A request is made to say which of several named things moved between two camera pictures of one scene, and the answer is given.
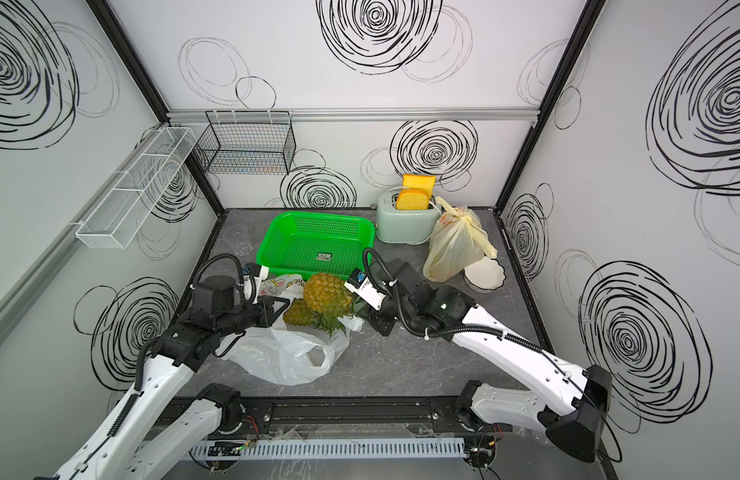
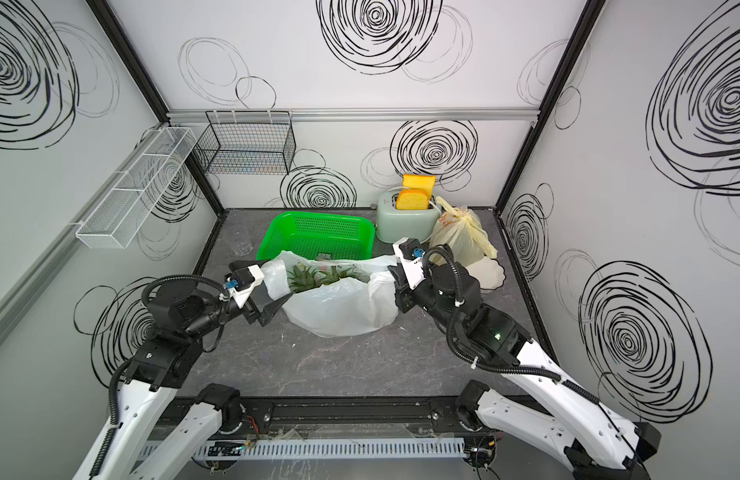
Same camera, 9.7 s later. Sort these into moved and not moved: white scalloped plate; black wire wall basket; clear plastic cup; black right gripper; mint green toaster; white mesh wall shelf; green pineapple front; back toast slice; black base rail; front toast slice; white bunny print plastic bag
Moved: green pineapple front; white bunny print plastic bag; black right gripper
Not moved: white mesh wall shelf; back toast slice; front toast slice; black wire wall basket; black base rail; clear plastic cup; mint green toaster; white scalloped plate
